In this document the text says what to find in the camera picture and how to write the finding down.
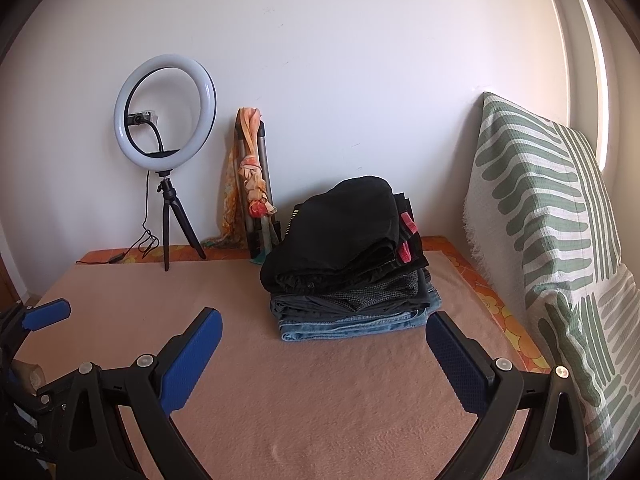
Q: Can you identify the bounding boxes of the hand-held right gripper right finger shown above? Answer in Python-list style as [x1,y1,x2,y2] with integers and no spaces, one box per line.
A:
[425,310,589,480]

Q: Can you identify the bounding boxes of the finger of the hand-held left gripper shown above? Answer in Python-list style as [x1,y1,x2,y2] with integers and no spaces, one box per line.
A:
[0,298,72,347]

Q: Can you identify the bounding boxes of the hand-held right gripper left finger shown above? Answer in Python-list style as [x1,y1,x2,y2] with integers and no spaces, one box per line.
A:
[47,306,224,480]

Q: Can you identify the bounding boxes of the black pants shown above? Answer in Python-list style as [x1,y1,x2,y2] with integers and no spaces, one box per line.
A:
[260,176,429,294]

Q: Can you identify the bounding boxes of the dark grey folded pants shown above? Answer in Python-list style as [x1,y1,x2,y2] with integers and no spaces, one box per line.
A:
[271,287,442,322]

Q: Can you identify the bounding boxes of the person's left hand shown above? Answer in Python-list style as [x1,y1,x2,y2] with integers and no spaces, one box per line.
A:
[12,358,47,387]

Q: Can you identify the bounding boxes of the blue folded jeans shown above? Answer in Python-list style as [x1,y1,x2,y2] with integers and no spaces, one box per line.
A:
[278,305,444,344]

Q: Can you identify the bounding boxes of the grey folded garment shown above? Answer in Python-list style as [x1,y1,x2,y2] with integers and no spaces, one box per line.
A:
[320,272,432,312]

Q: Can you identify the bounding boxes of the peach blanket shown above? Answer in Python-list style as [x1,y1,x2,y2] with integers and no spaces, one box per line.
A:
[15,249,543,480]

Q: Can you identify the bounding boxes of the green striped white pillow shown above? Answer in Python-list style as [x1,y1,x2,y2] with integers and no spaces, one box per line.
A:
[462,91,640,480]

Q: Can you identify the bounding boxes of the orange patterned scarf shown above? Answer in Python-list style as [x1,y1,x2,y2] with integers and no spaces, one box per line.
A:
[220,106,281,252]

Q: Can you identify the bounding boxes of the black ring light cable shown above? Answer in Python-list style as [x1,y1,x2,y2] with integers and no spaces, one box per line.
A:
[76,170,157,266]

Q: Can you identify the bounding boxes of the ring light with black tripod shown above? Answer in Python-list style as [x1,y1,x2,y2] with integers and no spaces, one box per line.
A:
[113,54,219,272]

